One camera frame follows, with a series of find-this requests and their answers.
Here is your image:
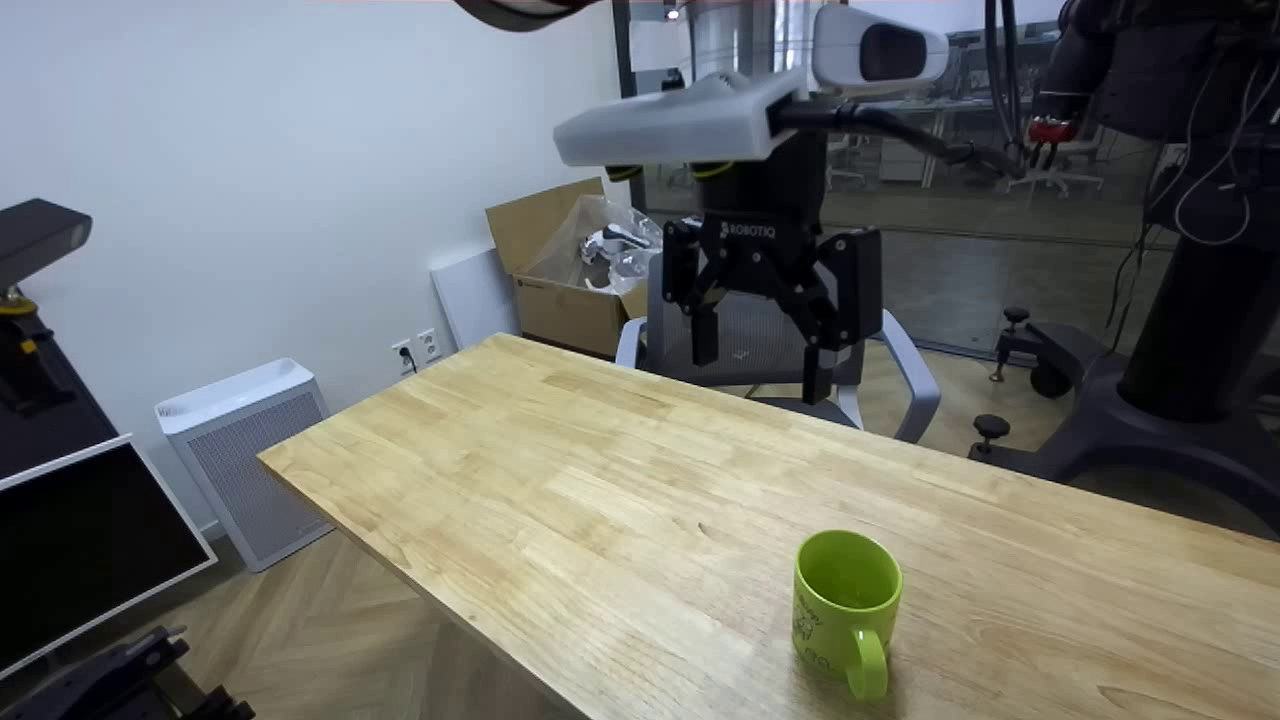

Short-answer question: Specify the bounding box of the grey mesh office chair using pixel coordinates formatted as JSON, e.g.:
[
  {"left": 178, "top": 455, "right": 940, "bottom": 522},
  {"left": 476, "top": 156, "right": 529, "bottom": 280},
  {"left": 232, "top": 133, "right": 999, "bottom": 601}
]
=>
[{"left": 613, "top": 238, "right": 944, "bottom": 447}]

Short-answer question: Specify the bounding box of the black camera head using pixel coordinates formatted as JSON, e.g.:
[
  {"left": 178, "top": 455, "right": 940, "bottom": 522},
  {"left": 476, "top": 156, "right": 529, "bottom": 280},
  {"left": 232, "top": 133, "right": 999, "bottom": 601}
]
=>
[{"left": 0, "top": 196, "right": 97, "bottom": 291}]

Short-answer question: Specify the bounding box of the black stand yellow band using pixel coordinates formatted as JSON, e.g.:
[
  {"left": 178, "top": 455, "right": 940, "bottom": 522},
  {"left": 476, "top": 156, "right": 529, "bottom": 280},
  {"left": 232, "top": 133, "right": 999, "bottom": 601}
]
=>
[{"left": 0, "top": 285, "right": 81, "bottom": 415}]

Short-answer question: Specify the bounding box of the white thin cable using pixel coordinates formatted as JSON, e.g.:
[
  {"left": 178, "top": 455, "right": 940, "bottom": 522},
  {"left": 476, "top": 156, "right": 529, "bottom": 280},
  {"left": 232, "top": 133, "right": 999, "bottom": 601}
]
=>
[{"left": 1169, "top": 26, "right": 1267, "bottom": 251}]

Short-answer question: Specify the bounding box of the clear plastic wrap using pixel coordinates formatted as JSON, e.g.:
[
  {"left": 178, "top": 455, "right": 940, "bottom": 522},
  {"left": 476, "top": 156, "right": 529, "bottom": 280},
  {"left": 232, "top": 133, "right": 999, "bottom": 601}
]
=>
[{"left": 570, "top": 196, "right": 673, "bottom": 296}]

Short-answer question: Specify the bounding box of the black monitor white frame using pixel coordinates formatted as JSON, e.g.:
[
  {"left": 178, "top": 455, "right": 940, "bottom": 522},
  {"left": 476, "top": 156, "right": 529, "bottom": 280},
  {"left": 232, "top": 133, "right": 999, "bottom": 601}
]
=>
[{"left": 0, "top": 394, "right": 219, "bottom": 684}]

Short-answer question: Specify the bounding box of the white office chair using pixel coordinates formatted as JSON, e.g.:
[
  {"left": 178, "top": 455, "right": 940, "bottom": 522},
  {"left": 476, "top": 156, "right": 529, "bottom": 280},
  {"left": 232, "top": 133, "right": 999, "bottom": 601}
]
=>
[{"left": 1004, "top": 117, "right": 1110, "bottom": 200}]

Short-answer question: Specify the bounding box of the green ceramic mug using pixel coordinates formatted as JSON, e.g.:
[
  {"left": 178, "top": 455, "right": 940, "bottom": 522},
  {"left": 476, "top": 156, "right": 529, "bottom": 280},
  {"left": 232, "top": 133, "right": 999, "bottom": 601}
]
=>
[{"left": 792, "top": 527, "right": 908, "bottom": 710}]

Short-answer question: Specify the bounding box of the white air purifier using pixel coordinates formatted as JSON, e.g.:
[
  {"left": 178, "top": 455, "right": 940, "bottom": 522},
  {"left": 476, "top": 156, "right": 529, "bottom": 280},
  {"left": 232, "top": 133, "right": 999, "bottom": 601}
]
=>
[{"left": 152, "top": 353, "right": 337, "bottom": 575}]

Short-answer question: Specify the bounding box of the white flat panel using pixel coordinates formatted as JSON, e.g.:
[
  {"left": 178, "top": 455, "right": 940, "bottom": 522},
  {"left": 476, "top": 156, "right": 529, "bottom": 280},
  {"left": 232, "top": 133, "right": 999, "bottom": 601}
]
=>
[{"left": 422, "top": 239, "right": 521, "bottom": 353}]

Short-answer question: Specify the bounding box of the black tripod head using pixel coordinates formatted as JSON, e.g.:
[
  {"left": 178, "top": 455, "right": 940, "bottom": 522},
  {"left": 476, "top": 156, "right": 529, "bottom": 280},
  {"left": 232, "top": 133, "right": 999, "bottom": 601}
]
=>
[{"left": 0, "top": 626, "right": 256, "bottom": 720}]

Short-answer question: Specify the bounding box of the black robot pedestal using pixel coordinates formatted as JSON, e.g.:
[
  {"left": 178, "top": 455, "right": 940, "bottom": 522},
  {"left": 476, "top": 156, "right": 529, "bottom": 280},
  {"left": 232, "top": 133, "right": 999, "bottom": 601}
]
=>
[{"left": 967, "top": 0, "right": 1280, "bottom": 541}]

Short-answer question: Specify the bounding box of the black round knob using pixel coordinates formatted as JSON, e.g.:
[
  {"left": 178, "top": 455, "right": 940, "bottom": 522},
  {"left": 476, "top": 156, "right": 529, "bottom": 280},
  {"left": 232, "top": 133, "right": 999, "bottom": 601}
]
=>
[{"left": 967, "top": 413, "right": 1014, "bottom": 469}]

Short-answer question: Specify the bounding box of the red small object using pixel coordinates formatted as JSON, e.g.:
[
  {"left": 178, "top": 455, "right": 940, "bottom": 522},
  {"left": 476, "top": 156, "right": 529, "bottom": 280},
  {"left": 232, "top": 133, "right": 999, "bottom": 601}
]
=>
[{"left": 1025, "top": 117, "right": 1078, "bottom": 151}]

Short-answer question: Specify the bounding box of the brown cardboard box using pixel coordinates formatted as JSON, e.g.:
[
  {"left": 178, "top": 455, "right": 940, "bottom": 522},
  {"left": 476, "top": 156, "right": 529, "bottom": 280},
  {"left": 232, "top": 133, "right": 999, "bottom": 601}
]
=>
[{"left": 485, "top": 175, "right": 651, "bottom": 361}]

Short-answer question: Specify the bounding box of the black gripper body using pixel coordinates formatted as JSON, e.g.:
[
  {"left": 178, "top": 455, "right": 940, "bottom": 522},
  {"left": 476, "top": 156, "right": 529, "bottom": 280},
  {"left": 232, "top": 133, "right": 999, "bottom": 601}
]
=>
[{"left": 697, "top": 127, "right": 831, "bottom": 291}]

